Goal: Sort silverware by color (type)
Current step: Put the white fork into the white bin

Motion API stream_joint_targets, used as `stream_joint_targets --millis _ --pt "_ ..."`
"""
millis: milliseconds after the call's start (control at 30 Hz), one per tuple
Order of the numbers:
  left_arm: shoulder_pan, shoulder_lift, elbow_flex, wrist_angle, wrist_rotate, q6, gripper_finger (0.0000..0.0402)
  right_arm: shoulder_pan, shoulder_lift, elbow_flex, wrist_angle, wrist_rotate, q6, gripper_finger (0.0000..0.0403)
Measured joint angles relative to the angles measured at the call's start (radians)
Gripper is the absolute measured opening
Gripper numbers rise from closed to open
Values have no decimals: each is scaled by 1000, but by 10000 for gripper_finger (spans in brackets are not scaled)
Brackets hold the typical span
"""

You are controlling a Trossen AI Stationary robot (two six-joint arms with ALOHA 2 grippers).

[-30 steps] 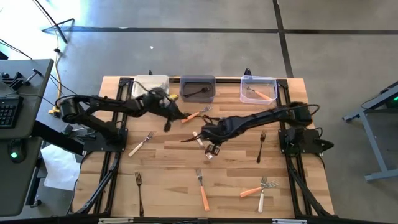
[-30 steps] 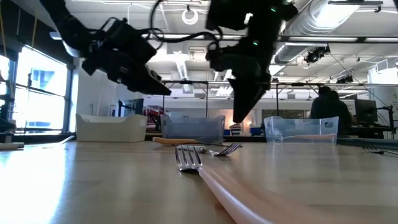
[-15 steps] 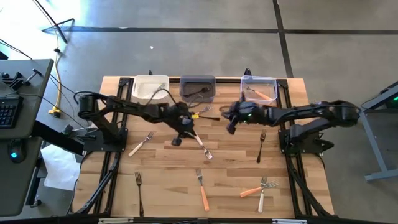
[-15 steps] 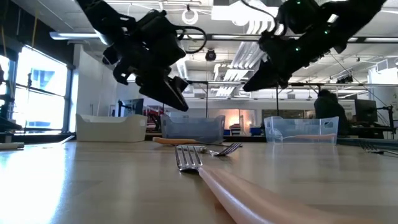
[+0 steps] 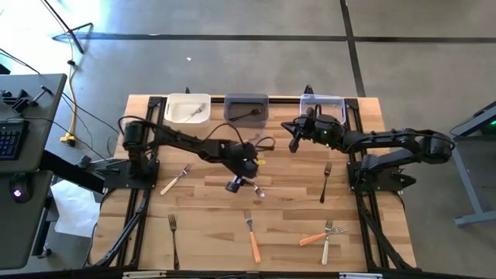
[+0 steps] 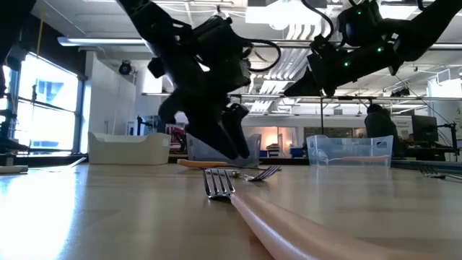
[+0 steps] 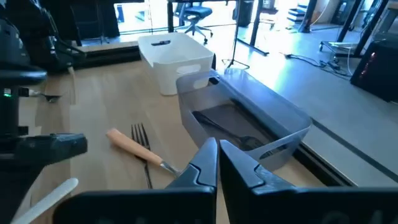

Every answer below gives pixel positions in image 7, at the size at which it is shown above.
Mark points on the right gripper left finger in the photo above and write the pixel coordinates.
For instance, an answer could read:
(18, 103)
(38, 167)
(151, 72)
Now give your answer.
(186, 202)

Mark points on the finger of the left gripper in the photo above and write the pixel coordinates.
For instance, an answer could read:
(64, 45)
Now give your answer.
(15, 189)

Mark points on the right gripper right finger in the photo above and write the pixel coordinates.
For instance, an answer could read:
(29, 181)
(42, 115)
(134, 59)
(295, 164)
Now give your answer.
(264, 202)

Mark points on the black metal fork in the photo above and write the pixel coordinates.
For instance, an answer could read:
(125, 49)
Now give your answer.
(148, 177)
(248, 143)

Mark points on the grey translucent plastic bin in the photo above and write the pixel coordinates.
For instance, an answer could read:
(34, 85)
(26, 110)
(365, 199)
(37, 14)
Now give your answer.
(189, 102)

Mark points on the white plastic bin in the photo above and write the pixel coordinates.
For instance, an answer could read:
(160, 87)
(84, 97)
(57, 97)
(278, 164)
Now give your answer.
(174, 56)

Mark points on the black tripod stand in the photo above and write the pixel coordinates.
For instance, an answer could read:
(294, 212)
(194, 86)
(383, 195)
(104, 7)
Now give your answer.
(236, 46)

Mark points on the black computer case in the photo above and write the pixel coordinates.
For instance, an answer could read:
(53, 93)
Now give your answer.
(379, 71)

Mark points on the blue office chair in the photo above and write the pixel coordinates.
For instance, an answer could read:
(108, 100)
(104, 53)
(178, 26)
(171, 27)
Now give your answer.
(197, 12)

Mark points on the black waste bin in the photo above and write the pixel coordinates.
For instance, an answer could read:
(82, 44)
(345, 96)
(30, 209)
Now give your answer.
(245, 12)

